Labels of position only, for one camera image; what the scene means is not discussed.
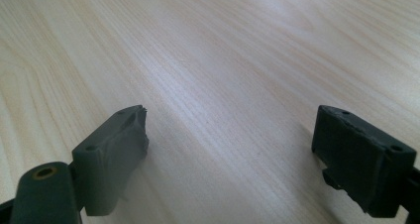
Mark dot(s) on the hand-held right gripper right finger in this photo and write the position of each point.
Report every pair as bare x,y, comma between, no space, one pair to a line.
360,161

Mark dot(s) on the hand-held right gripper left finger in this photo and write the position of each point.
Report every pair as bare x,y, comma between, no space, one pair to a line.
109,164

